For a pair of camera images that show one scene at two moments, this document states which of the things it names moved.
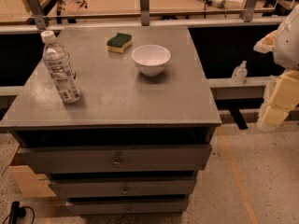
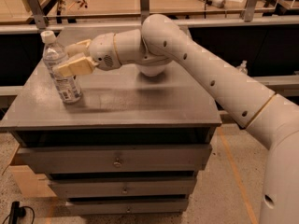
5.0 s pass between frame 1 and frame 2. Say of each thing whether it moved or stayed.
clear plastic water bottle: stayed
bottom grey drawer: stayed
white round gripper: moved
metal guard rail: stayed
